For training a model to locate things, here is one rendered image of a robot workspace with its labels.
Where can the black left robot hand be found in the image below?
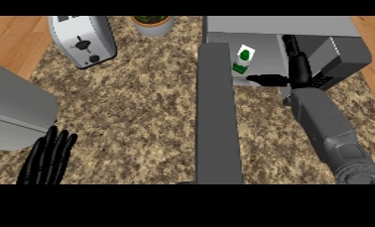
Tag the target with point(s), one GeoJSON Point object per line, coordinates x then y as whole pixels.
{"type": "Point", "coordinates": [48, 161]}

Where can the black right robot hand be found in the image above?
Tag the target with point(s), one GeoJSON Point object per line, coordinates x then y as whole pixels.
{"type": "Point", "coordinates": [297, 67]}

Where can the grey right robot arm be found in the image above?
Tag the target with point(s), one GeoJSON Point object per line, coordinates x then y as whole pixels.
{"type": "Point", "coordinates": [333, 135]}

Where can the white green milk carton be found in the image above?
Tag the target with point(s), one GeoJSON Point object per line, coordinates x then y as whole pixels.
{"type": "Point", "coordinates": [243, 59]}

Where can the dark grey microwave door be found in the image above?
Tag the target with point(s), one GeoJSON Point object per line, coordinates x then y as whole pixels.
{"type": "Point", "coordinates": [218, 115]}

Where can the grey rounded appliance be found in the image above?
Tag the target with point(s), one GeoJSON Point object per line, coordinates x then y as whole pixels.
{"type": "Point", "coordinates": [23, 112]}

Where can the grey potted plant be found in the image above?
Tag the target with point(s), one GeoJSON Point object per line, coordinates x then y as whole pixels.
{"type": "Point", "coordinates": [153, 24]}

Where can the silver toaster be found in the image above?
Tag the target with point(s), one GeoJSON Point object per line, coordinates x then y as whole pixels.
{"type": "Point", "coordinates": [83, 41]}

